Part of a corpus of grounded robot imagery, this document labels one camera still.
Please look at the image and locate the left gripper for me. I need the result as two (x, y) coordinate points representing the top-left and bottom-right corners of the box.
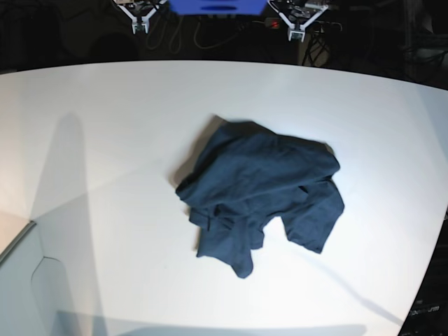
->
(268, 0), (329, 41)

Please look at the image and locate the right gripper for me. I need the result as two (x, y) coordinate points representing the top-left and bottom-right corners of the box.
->
(117, 0), (167, 34)

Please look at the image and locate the dark blue t-shirt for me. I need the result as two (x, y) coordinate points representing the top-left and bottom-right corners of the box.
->
(176, 122), (344, 279)

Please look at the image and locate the black power strip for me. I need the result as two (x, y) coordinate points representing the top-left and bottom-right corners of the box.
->
(264, 17), (343, 33)

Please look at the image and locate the blue plastic bin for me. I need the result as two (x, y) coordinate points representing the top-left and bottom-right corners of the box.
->
(169, 0), (267, 15)

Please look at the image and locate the light coiled cable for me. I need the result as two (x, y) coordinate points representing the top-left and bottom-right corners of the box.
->
(145, 13), (242, 50)

